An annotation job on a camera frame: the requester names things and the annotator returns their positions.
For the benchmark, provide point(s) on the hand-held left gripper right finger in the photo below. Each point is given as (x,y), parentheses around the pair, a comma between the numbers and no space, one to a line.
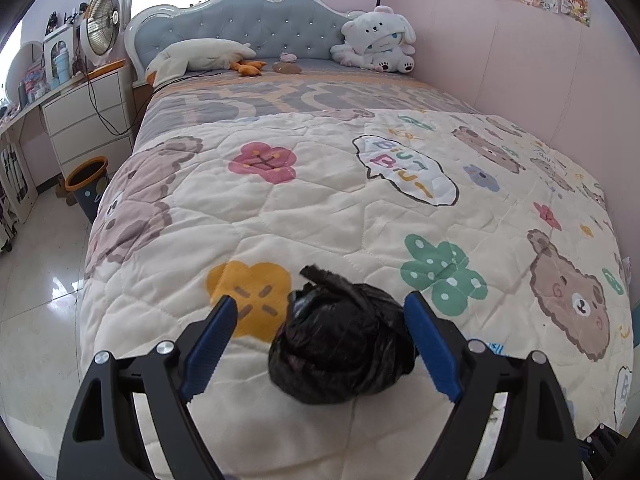
(432,350)

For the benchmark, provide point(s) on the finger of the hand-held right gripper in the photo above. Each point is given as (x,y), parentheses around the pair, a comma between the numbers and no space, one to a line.
(602,447)

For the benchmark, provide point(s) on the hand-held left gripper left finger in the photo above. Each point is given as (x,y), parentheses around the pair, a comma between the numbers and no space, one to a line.
(210,350)

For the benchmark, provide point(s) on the large black garbage bag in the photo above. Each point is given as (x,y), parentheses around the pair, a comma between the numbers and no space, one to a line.
(340,345)

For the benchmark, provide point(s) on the printed quilt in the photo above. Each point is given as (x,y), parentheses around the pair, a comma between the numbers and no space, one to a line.
(325,220)

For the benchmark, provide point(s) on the dark blue waste bin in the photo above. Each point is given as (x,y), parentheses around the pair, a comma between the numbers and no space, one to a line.
(87,195)

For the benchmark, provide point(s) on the brown cardboard piece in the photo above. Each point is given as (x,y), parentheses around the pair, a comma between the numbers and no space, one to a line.
(64,192)

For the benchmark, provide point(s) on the white wheeled rack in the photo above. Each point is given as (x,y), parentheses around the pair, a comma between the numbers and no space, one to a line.
(12,195)

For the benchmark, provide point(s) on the patterned bed sheet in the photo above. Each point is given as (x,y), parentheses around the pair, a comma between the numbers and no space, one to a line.
(280,95)

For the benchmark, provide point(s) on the white drawer cabinet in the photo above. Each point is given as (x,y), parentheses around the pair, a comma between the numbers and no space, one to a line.
(85,115)

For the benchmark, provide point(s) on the brown oval toy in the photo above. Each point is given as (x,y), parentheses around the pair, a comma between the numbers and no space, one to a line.
(286,67)

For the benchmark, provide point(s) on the white plush goose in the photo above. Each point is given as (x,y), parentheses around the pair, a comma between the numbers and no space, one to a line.
(200,55)

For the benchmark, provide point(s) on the small pink toy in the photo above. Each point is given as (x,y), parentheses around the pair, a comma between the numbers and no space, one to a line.
(288,57)

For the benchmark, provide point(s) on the white plush dog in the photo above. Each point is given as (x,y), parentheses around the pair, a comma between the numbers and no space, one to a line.
(375,40)

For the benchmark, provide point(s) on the blue tumbler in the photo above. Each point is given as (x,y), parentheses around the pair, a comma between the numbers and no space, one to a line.
(63,66)

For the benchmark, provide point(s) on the blue tufted bed headboard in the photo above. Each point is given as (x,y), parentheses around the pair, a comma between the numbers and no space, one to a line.
(240,25)

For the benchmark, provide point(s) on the oval white mirror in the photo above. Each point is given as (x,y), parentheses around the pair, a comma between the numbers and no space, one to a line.
(22,67)

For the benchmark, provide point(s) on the round desk fan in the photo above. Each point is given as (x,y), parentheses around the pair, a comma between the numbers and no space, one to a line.
(101,22)

